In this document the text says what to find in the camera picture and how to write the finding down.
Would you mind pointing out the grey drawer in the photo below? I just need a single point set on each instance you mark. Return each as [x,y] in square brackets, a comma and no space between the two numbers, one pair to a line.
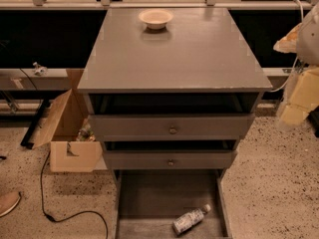
[187,154]
[150,200]
[133,117]

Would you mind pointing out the grey drawer cabinet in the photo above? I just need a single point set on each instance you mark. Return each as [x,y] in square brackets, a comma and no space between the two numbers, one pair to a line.
[200,51]

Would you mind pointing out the tan round floor object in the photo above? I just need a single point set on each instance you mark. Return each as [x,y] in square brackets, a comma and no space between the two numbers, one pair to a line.
[8,202]

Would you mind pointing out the open cardboard box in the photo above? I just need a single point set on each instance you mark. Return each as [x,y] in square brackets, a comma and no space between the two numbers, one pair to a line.
[61,130]

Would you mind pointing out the black metal leg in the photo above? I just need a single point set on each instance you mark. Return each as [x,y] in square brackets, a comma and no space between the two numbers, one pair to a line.
[34,122]

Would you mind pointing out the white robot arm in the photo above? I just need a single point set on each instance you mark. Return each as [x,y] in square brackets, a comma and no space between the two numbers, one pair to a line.
[307,48]

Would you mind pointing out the small crumpled clear object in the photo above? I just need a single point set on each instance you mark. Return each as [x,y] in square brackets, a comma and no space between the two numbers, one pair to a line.
[39,70]

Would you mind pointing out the top grey drawer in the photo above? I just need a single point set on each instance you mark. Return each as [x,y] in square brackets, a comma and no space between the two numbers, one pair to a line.
[133,117]

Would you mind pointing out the middle grey drawer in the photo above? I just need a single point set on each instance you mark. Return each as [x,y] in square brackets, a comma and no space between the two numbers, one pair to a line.
[187,154]

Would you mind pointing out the brass middle drawer knob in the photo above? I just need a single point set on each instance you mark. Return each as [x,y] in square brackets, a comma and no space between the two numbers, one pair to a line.
[170,162]

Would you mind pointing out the items inside cardboard box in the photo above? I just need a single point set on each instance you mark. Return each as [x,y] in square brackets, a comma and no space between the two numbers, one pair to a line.
[85,133]

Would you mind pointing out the bottom grey drawer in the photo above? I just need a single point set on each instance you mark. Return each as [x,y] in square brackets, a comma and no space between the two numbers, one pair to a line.
[150,200]

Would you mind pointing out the brass top drawer knob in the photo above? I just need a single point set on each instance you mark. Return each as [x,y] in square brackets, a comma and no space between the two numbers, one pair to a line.
[172,130]

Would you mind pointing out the white bowl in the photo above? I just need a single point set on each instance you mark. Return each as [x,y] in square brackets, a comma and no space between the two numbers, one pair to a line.
[155,19]

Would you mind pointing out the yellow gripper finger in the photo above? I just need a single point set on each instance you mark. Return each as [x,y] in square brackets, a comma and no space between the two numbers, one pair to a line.
[288,43]
[301,97]

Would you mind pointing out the blue plastic bottle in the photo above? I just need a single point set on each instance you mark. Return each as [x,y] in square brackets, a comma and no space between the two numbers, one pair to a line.
[190,219]

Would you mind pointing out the brass drawer knob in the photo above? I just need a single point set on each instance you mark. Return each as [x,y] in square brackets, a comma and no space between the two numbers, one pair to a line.
[172,130]
[170,162]

